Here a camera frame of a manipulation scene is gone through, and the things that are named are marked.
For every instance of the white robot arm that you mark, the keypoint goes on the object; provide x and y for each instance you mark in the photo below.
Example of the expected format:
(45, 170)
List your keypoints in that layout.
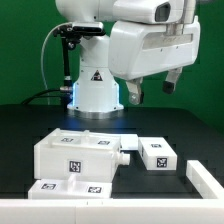
(95, 94)

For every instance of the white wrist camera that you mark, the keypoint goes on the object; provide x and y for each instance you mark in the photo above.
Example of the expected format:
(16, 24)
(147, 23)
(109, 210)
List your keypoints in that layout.
(148, 11)

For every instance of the black camera on stand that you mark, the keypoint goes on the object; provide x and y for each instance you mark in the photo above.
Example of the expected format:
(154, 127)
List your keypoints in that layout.
(71, 34)

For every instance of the white L-shaped fence wall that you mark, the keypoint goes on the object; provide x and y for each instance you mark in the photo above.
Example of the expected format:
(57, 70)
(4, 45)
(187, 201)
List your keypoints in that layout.
(208, 209)

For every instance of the white cabinet top panel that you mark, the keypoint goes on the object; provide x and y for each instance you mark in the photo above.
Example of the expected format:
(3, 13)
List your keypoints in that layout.
(87, 138)

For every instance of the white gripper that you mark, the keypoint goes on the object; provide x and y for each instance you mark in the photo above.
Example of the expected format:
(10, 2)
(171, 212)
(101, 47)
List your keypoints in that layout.
(138, 50)

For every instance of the white cabinet door panel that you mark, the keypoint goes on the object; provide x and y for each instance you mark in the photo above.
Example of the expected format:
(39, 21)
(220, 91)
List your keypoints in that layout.
(70, 188)

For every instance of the small white cabinet block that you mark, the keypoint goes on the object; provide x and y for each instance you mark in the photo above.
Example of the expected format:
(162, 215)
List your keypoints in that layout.
(157, 154)

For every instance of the white cabinet body box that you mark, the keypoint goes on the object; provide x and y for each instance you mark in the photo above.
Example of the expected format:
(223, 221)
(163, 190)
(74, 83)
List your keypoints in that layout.
(96, 163)

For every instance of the white marker base sheet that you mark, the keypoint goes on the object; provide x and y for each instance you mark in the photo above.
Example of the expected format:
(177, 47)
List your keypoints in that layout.
(129, 142)

